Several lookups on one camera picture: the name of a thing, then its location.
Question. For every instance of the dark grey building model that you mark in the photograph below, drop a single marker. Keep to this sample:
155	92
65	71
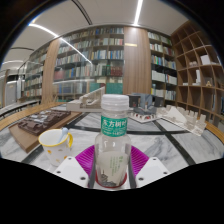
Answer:
145	106

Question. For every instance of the wide wall bookshelf with books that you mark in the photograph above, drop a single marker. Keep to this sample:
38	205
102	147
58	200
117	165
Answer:
93	56

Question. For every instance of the straight ceiling light strip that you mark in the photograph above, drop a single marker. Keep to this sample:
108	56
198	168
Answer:
138	11

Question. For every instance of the pale spoon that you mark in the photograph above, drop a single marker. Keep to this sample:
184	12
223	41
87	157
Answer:
63	133

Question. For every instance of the glass-fronted bookshelf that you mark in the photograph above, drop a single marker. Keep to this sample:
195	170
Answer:
35	76

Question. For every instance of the brown model on wooden board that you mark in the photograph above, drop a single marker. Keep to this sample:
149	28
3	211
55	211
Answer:
40	125

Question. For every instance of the wooden cubby shelf unit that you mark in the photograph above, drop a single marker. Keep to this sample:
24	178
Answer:
200	76

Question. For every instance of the white cup yellow rim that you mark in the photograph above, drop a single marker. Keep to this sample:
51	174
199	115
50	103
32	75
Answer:
56	151

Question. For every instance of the beige architectural model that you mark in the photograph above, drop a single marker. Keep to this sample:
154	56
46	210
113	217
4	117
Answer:
86	101

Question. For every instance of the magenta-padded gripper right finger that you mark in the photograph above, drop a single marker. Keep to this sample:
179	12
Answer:
152	170

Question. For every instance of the white architectural model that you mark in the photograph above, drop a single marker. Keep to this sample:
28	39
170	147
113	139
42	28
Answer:
183	120

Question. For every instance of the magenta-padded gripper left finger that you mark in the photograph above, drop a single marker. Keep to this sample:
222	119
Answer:
71	170

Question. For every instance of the clear plastic bottle green label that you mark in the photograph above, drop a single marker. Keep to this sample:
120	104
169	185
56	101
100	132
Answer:
113	143

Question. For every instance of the narrow wall bookshelf with books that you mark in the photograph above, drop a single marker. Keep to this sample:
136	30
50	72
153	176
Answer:
163	66

